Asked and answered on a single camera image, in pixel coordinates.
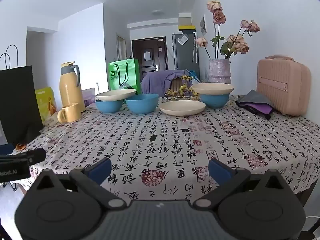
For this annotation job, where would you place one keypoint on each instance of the cream plate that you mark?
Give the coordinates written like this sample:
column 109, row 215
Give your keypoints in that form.
column 212, row 88
column 182, row 107

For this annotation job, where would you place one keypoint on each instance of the yellow mug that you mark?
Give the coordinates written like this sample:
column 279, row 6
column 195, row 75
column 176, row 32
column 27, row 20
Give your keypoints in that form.
column 70, row 113

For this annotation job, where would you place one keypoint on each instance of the small orange object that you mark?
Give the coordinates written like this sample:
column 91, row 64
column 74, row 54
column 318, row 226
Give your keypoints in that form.
column 20, row 146

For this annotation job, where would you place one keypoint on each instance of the clear plastic sleeve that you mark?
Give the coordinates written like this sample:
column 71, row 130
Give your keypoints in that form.
column 182, row 40

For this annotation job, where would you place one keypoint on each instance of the pink hard case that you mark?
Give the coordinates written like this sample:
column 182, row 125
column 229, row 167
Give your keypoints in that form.
column 282, row 85

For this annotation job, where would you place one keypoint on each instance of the calligraphy printed tablecloth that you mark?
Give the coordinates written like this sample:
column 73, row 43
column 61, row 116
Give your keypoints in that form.
column 175, row 136

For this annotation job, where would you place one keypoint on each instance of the grey refrigerator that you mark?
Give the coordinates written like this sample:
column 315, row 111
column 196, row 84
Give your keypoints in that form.
column 183, row 57

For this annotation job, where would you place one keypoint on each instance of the blue bowl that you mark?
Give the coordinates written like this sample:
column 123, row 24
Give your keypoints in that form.
column 215, row 101
column 142, row 105
column 108, row 107

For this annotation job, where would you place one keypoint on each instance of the white umbrella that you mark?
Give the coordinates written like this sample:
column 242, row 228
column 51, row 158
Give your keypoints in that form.
column 194, row 47

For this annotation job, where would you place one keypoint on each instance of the green paper bag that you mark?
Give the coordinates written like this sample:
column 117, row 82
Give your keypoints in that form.
column 117, row 76

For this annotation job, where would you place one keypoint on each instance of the yellow flower branch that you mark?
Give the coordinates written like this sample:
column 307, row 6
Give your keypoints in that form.
column 183, row 90

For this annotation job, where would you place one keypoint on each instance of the wall poster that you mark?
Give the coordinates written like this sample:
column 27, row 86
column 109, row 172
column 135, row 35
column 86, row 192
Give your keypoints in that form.
column 203, row 25

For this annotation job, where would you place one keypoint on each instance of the dark brown door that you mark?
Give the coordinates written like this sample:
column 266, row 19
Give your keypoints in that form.
column 150, row 65

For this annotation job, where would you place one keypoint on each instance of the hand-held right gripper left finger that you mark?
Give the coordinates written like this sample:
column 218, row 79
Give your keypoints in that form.
column 100, row 171

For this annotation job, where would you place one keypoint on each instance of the blue basket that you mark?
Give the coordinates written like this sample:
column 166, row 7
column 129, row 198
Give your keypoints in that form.
column 195, row 76

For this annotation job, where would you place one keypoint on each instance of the yellow green box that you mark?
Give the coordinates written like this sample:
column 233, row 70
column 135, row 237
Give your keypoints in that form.
column 45, row 102

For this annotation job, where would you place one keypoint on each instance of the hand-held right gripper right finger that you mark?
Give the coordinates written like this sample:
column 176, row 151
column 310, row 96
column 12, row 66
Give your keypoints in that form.
column 220, row 171

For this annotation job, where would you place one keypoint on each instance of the lilac ceramic vase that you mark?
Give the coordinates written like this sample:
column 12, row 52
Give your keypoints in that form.
column 219, row 71

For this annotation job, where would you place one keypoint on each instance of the stack of cream plates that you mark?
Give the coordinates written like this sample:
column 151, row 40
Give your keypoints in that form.
column 116, row 94

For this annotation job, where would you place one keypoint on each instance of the black paper bag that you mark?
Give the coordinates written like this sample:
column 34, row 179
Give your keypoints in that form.
column 17, row 100

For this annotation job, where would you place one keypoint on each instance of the yellow thermos jug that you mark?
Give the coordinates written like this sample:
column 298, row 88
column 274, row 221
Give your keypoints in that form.
column 71, row 90

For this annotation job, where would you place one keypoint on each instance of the grey purple folded cloth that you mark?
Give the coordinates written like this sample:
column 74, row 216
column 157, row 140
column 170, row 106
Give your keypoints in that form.
column 255, row 100

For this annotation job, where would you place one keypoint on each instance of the wooden chair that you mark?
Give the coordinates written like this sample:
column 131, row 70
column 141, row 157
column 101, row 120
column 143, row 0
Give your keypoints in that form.
column 178, row 86

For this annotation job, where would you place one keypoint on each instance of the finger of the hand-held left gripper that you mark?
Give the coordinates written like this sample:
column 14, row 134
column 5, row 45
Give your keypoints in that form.
column 32, row 156

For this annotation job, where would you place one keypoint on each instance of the dried pink roses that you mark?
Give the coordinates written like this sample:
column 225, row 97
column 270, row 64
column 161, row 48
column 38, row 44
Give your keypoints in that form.
column 237, row 42

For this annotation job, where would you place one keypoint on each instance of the purple jacket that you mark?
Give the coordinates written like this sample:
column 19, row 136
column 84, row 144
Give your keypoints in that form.
column 155, row 81

